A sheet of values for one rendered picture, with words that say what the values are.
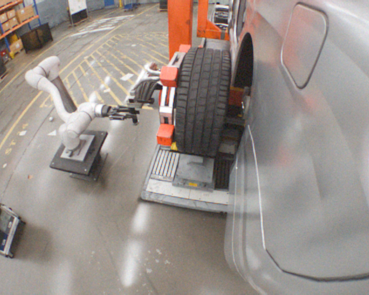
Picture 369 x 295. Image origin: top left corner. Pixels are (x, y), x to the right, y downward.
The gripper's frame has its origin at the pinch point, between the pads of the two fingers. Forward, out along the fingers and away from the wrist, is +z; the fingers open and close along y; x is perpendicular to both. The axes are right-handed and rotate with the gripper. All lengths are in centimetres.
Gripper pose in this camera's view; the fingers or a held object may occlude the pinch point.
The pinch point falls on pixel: (133, 113)
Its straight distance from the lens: 110.9
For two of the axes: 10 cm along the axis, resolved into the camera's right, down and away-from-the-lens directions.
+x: 0.2, -6.1, -7.9
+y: -1.8, 7.8, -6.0
